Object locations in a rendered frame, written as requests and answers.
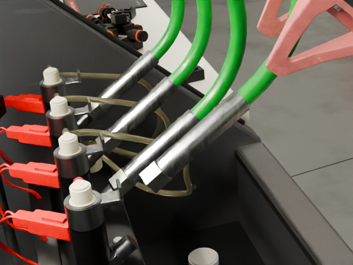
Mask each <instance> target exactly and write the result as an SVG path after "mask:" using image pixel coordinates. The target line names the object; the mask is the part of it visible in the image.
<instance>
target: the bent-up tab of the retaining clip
mask: <svg viewBox="0 0 353 265"><path fill-rule="evenodd" d="M116 185H117V191H118V195H119V198H120V200H122V201H123V193H122V187H121V184H120V181H119V179H116Z"/></svg>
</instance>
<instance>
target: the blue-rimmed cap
mask: <svg viewBox="0 0 353 265"><path fill-rule="evenodd" d="M188 265H220V263H219V256H218V254H217V252H216V251H214V250H213V249H210V248H198V249H195V250H193V251H192V252H191V253H190V254H189V256H188Z"/></svg>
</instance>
